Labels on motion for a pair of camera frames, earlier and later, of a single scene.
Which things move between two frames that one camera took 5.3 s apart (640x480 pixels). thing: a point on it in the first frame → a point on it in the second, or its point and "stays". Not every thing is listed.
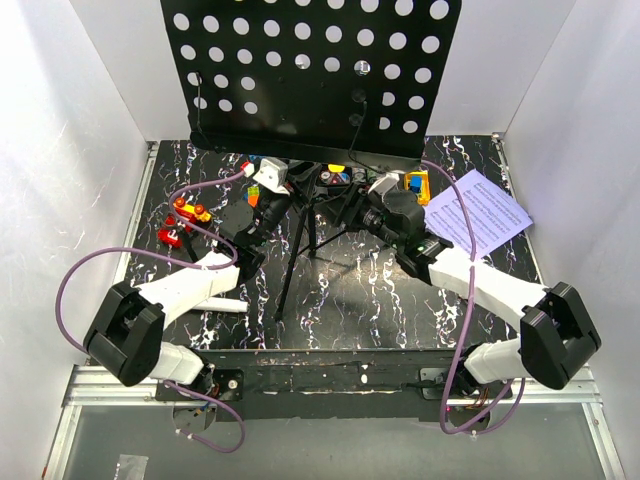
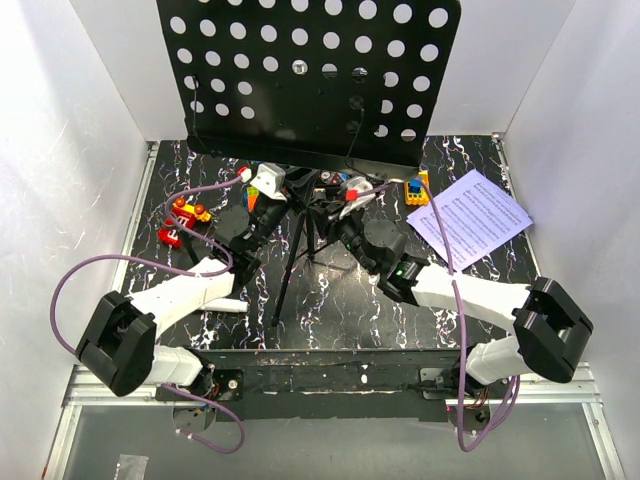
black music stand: (307, 82) stays
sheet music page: (495, 216) stays
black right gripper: (360, 200) → (335, 225)
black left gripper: (286, 196) stays
